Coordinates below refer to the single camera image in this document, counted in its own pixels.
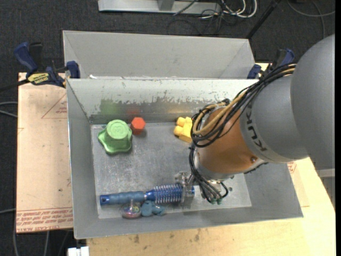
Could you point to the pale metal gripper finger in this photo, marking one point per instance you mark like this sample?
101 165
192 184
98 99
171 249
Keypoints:
183 177
188 196

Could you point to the grey metal bin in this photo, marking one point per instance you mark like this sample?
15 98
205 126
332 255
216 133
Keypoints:
160 164

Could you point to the small blue toy figure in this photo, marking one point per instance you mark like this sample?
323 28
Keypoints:
152 209

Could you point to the yellow toy brick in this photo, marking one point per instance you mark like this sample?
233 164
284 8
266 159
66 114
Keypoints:
183 129

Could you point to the blue hairbrush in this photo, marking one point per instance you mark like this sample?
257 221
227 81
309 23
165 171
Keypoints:
128 196

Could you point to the shiny iridescent spinning top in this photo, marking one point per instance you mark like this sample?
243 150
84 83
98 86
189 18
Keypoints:
131 211

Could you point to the red hexagonal block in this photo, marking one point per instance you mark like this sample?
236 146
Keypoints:
138 125

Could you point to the green plastic cup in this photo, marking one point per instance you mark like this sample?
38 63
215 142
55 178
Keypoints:
116 136

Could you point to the brown cardboard board red print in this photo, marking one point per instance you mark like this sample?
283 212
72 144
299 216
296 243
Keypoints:
42 156

